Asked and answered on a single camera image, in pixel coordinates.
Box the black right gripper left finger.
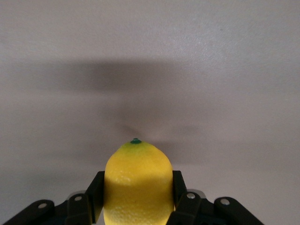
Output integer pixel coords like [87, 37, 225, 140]
[0, 171, 105, 225]

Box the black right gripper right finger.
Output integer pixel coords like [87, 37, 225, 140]
[166, 170, 266, 225]

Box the yellow lemon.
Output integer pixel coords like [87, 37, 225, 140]
[103, 138, 176, 225]

